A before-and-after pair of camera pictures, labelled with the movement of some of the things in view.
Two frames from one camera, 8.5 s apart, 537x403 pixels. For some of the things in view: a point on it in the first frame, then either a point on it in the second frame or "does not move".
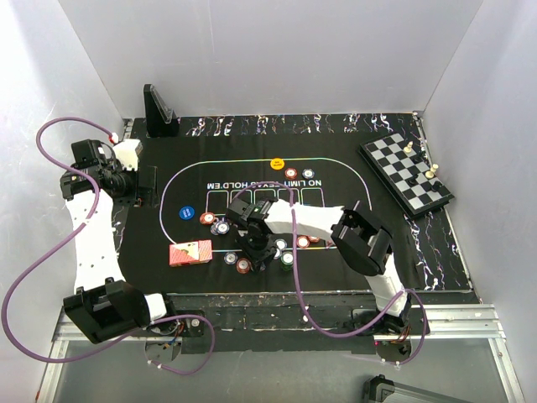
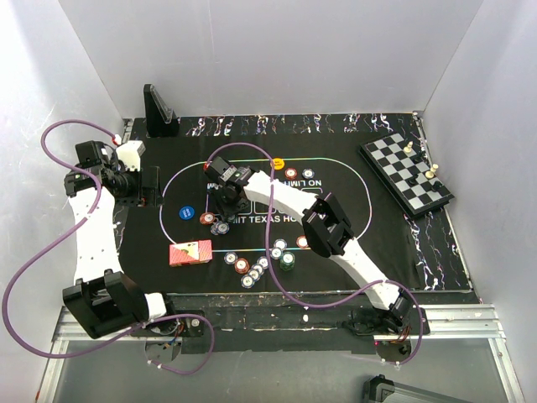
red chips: (290, 173) does not move
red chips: (304, 241) does not move
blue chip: (308, 173) does not move
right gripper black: (256, 258) -> (226, 210)
